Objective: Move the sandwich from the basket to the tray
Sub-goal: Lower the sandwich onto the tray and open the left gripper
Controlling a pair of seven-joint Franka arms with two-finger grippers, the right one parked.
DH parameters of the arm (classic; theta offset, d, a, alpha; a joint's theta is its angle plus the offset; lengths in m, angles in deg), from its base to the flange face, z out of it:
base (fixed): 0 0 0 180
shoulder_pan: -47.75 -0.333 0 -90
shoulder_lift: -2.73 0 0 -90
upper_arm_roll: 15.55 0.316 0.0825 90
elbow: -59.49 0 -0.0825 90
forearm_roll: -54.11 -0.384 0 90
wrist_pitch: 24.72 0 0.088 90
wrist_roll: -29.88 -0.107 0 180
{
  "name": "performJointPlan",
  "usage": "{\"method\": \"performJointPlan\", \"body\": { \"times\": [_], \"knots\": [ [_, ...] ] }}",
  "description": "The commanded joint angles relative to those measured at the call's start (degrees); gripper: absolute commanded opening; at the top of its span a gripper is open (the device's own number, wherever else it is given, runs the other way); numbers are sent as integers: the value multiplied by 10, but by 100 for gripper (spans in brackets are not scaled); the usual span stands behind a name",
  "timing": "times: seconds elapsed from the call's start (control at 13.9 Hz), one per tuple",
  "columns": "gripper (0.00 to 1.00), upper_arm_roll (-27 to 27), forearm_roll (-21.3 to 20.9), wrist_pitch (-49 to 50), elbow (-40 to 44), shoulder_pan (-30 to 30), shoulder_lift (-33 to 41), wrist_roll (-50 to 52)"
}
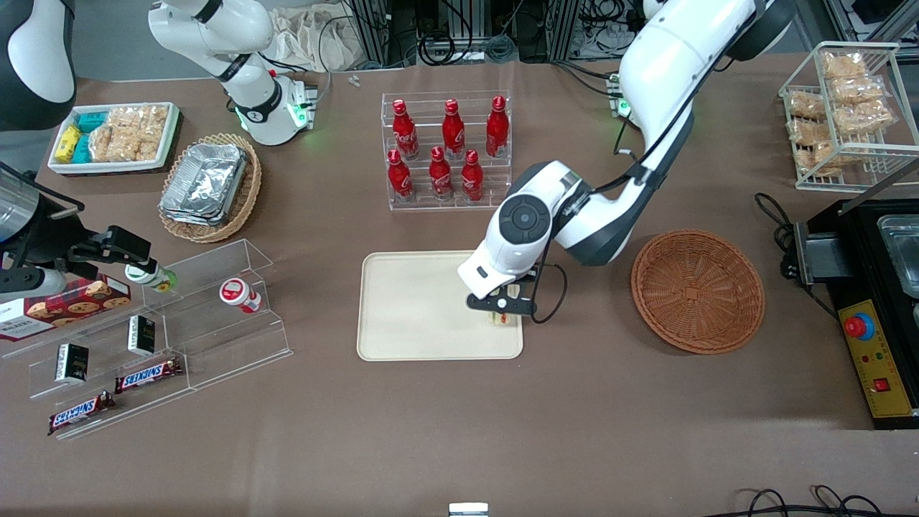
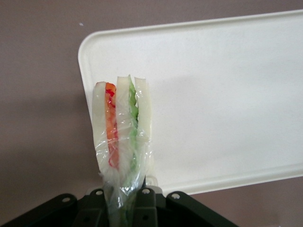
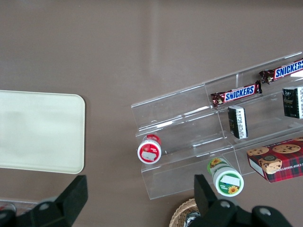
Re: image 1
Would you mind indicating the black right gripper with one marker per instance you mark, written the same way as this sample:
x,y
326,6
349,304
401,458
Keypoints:
x,y
50,240

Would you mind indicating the small sandwich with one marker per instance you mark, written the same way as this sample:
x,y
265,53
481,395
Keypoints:
x,y
505,321

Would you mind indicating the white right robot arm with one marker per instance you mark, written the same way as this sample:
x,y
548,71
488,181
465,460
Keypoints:
x,y
266,108

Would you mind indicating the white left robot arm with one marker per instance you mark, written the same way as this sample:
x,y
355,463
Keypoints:
x,y
668,64

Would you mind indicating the cream plastic tray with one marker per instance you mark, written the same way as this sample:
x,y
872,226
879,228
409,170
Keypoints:
x,y
416,309

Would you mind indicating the aluminium foil tray stack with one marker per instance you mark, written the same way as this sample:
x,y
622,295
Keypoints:
x,y
204,183

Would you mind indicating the light wicker basket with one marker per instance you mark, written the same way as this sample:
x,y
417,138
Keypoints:
x,y
244,194

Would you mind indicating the brown round wicker basket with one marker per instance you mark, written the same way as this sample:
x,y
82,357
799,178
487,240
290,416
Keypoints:
x,y
696,294

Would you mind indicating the green label yogurt bottle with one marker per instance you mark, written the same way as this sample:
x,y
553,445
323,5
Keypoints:
x,y
151,278

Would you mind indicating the red plaid cookie box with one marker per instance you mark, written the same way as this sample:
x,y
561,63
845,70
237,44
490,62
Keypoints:
x,y
64,309

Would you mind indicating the small black carton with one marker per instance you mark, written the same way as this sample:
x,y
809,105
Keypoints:
x,y
72,362
142,335

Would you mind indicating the clear bag rice crackers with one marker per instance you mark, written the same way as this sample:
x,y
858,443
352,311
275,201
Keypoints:
x,y
143,147
140,118
106,143

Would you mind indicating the teal snack packet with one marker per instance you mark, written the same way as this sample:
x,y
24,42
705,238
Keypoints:
x,y
91,120
82,149

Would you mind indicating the yellow snack packet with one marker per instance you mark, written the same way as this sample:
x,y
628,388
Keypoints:
x,y
68,143

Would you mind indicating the white rectangular snack bin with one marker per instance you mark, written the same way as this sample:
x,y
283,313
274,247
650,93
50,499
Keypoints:
x,y
172,136

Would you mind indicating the red label yogurt bottle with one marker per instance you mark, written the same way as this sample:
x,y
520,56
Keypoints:
x,y
240,294

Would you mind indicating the clear acrylic stepped shelf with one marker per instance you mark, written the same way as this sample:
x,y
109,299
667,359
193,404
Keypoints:
x,y
215,337

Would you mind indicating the Snickers chocolate bar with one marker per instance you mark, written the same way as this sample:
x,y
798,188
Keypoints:
x,y
148,375
79,414

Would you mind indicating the red Coca-Cola bottle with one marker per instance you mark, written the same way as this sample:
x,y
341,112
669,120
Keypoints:
x,y
440,172
399,176
497,129
404,133
452,133
472,176

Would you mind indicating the clear acrylic bottle rack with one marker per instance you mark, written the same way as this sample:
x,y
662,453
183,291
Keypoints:
x,y
431,108

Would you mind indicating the cream cloth bag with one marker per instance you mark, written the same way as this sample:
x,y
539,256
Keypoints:
x,y
316,39

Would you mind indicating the red emergency stop button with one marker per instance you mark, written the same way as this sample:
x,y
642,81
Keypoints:
x,y
859,327

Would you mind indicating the clear bag fried snack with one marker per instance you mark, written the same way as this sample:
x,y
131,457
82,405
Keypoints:
x,y
858,90
843,64
822,156
804,104
808,131
865,116

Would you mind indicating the black machine yellow panel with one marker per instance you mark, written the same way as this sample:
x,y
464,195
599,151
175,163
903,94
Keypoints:
x,y
861,251

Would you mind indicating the steel pan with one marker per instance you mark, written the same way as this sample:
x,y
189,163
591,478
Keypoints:
x,y
903,251

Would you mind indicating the aluminium equipment frame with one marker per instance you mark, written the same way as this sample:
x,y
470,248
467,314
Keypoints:
x,y
467,29

